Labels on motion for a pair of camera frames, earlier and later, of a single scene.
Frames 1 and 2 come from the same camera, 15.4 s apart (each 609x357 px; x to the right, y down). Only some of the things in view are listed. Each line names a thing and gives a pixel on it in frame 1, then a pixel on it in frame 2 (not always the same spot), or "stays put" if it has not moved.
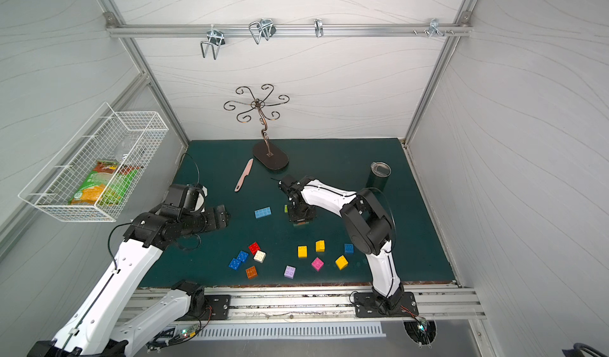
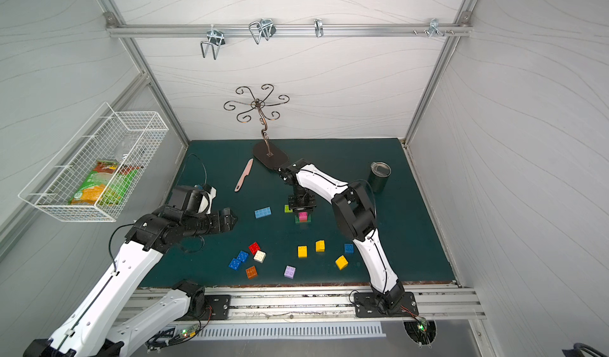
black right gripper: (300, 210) -> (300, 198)
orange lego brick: (251, 272) stays put
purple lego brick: (289, 271) stays put
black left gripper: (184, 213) stays put
